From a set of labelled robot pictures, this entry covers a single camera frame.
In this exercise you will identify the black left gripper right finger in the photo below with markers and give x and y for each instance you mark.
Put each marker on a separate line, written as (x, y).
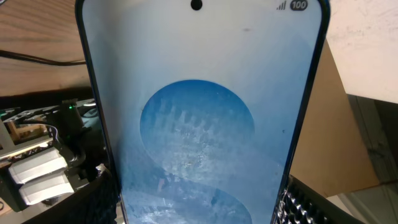
(299, 204)

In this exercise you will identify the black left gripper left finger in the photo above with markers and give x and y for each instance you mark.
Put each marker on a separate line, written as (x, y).
(93, 204)

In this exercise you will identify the blue Samsung Galaxy smartphone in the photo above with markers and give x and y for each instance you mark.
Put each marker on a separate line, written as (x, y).
(202, 101)

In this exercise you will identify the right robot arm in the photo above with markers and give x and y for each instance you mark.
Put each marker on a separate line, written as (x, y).
(50, 152)

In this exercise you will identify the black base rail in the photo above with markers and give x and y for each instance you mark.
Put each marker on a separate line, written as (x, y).
(25, 131)

